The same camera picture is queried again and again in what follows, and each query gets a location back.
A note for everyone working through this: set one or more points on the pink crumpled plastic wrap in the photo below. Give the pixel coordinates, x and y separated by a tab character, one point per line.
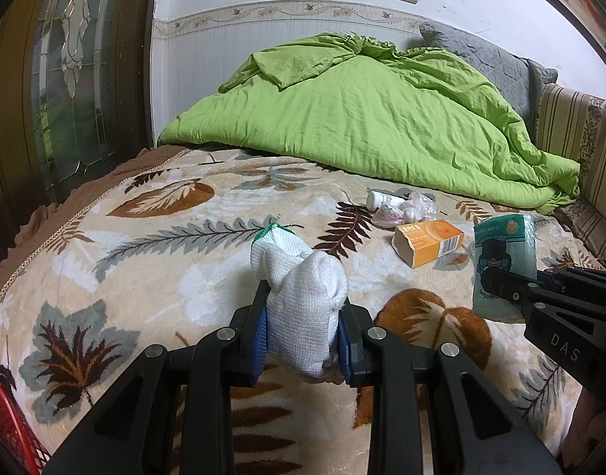
389	215

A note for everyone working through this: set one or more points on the orange cardboard box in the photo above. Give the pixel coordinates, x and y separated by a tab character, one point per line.
431	240

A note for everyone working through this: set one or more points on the grey quilted pillow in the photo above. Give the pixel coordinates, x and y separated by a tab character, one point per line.
491	59

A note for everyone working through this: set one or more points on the white knitted sock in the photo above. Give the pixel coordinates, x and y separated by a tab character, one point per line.
303	302

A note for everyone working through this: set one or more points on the red plastic basket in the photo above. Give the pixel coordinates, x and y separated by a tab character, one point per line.
6	420

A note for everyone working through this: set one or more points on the small white bottle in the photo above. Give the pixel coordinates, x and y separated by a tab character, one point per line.
382	199

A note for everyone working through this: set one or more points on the striped floral headboard cushion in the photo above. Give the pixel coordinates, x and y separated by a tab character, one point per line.
575	123

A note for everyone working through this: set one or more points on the clear plastic bag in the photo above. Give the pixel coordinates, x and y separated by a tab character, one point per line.
421	205

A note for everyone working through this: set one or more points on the leaf print blanket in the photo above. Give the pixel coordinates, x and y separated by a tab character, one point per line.
135	267

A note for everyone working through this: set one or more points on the person's right hand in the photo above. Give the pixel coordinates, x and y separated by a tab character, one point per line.
597	420

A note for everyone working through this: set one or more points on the wooden door with glass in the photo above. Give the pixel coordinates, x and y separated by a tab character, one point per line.
16	84

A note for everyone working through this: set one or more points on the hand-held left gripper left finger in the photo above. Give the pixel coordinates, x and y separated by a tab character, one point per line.
261	336

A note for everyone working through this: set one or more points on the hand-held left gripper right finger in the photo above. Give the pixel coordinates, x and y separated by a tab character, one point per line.
345	351

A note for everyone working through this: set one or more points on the teal tissue packet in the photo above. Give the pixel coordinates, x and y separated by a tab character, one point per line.
505	242

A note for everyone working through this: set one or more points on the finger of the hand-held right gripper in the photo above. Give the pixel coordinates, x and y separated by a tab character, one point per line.
505	287
580	277

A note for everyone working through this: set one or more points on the green quilt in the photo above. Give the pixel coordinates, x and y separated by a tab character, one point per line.
357	118

